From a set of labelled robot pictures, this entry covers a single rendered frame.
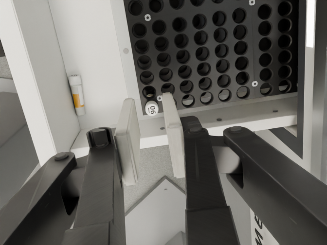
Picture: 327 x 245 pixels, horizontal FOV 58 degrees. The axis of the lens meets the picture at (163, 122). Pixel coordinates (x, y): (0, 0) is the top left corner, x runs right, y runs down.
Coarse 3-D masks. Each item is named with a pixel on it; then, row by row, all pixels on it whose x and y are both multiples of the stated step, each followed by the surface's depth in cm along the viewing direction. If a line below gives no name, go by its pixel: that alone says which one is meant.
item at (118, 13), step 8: (112, 0) 30; (120, 0) 30; (112, 8) 30; (120, 8) 30; (120, 16) 30; (120, 24) 31; (120, 32) 31; (120, 40) 31; (128, 40) 31; (120, 48) 31; (128, 48) 32; (128, 56) 32; (128, 64) 32; (128, 72) 32; (128, 80) 33; (136, 80) 33; (128, 88) 33; (136, 88) 33; (128, 96) 33; (136, 96) 33
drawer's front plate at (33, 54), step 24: (0, 0) 22; (24, 0) 24; (0, 24) 23; (24, 24) 24; (48, 24) 30; (24, 48) 23; (48, 48) 29; (24, 72) 24; (48, 72) 28; (24, 96) 25; (48, 96) 27; (72, 96) 34; (48, 120) 26; (72, 120) 33; (48, 144) 26; (72, 144) 31
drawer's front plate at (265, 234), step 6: (252, 210) 42; (252, 216) 42; (252, 222) 43; (252, 228) 44; (258, 228) 40; (264, 228) 38; (252, 234) 44; (264, 234) 38; (270, 234) 36; (252, 240) 45; (258, 240) 41; (264, 240) 38; (270, 240) 36
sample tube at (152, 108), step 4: (148, 96) 30; (148, 104) 27; (152, 104) 27; (156, 104) 28; (148, 108) 27; (152, 108) 27; (156, 108) 27; (148, 112) 27; (152, 112) 27; (156, 112) 27
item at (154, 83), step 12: (132, 0) 25; (144, 0) 25; (144, 12) 26; (132, 24) 26; (144, 24) 26; (132, 36) 26; (144, 36) 26; (132, 48) 27; (144, 84) 28; (156, 84) 28; (144, 96) 28; (156, 96) 28; (144, 108) 28
